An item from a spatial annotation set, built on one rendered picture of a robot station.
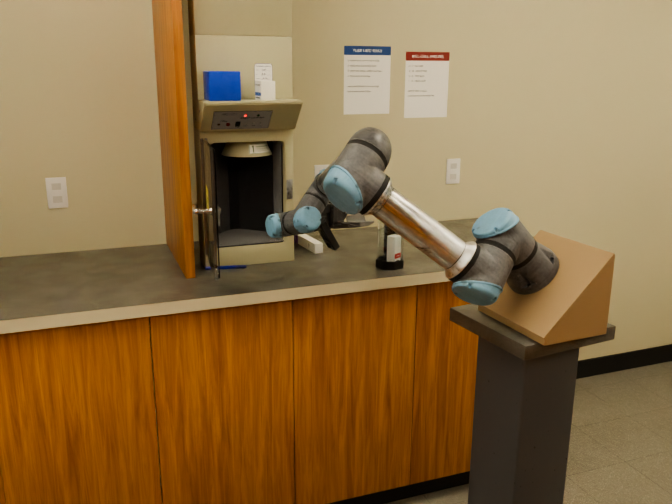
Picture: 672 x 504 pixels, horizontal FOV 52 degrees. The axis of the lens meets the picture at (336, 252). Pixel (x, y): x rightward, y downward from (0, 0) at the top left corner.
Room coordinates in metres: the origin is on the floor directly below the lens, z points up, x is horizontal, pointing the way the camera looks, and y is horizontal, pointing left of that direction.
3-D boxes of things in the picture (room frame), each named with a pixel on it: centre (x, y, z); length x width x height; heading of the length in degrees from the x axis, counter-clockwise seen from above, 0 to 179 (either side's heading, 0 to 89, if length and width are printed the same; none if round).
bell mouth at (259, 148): (2.42, 0.32, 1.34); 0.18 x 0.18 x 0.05
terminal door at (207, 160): (2.10, 0.40, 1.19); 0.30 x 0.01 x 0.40; 15
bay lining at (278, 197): (2.43, 0.34, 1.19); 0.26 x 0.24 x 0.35; 111
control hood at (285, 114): (2.26, 0.28, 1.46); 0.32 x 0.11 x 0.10; 111
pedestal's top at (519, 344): (1.81, -0.55, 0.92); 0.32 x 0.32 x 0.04; 27
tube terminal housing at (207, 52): (2.43, 0.34, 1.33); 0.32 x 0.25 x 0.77; 111
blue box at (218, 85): (2.23, 0.36, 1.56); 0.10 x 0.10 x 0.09; 21
